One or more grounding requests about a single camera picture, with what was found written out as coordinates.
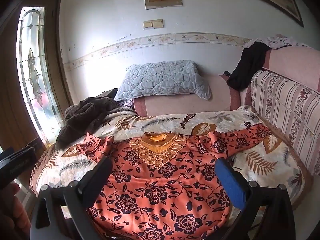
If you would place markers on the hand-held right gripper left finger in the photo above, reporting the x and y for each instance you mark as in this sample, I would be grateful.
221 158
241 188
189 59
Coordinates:
100 180

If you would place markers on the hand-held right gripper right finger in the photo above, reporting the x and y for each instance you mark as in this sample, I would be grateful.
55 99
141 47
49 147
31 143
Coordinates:
232 182

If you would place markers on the orange floral blouse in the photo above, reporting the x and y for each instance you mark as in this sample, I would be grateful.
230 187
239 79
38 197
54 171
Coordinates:
155 180

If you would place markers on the person's left hand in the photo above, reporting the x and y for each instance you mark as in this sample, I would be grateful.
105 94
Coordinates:
11 212

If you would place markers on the brown fleece garment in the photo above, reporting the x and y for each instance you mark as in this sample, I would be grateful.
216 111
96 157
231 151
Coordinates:
80 117

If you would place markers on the leaf print blanket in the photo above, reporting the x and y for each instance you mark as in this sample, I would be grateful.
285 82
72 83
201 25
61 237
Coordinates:
162 122

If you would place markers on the black bag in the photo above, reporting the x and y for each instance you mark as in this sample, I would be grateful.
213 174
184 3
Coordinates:
107 93

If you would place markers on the pink sofa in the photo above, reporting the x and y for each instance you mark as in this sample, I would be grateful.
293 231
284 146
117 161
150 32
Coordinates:
187 105

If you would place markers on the striped floral sofa cushion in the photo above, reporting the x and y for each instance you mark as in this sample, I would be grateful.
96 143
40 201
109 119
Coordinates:
287 110

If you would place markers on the stained glass window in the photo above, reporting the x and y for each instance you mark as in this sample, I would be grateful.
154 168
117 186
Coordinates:
32 67

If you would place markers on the small black object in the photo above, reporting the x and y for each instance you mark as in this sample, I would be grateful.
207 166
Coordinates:
227 73

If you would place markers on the grey quilted pillow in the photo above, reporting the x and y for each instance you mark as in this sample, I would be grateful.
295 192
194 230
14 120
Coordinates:
162 80

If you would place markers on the black garment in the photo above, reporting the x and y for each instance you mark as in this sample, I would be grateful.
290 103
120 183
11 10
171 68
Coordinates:
250 65

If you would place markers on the pale lilac garment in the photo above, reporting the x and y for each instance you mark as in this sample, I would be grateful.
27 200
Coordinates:
277 41

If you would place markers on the brown wooden door frame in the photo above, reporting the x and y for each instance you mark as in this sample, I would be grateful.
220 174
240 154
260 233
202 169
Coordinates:
10 92

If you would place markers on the beige wall switch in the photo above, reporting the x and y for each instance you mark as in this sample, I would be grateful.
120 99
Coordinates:
158 23
148 24

